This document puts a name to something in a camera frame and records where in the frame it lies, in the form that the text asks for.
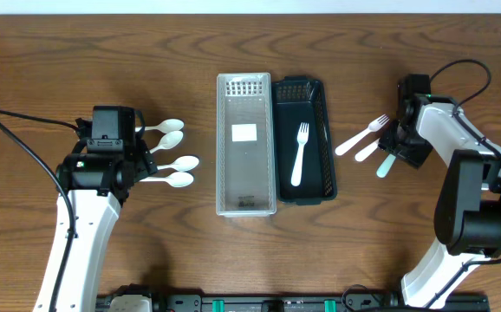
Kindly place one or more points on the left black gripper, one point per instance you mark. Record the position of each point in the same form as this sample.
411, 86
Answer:
144, 158

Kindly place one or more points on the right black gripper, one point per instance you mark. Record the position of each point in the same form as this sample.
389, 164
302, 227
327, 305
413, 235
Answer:
387, 142

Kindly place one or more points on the pale green plastic fork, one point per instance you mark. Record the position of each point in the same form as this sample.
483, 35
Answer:
385, 166

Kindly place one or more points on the white plastic spoon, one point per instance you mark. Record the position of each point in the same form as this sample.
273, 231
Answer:
169, 141
367, 151
176, 179
167, 126
181, 164

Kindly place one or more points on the white plastic fork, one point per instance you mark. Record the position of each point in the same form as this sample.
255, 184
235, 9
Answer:
372, 127
302, 139

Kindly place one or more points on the black plastic basket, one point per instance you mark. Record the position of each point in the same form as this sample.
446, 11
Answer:
297, 100

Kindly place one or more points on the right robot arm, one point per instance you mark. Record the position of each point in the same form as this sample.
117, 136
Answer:
467, 217

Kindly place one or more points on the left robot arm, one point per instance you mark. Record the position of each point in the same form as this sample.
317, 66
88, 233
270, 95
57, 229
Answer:
109, 158

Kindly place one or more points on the white label sticker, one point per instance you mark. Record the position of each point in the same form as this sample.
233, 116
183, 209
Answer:
243, 132

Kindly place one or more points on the clear plastic basket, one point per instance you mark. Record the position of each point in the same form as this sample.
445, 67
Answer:
245, 171

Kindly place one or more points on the black mounting rail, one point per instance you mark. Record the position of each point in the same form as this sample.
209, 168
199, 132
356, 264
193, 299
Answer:
140, 298

